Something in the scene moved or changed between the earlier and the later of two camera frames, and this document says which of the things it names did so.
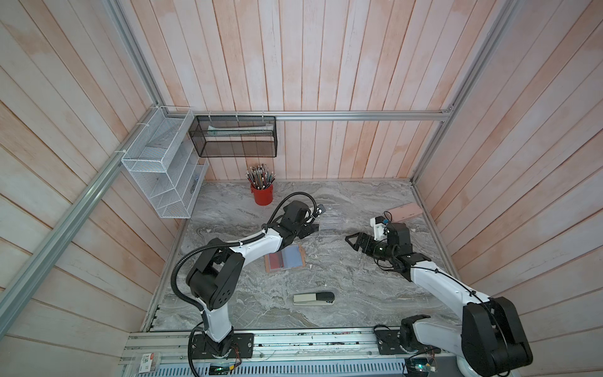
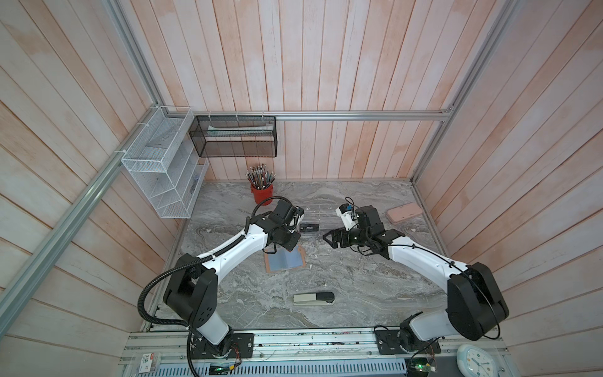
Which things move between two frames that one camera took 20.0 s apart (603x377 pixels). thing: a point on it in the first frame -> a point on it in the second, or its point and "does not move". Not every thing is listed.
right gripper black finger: (362, 240) -> (339, 235)
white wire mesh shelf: (162, 156) does not move
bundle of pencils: (260, 177) does not move
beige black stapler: (318, 298) does not move
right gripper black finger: (365, 243) -> (341, 236)
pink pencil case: (405, 210) does not move
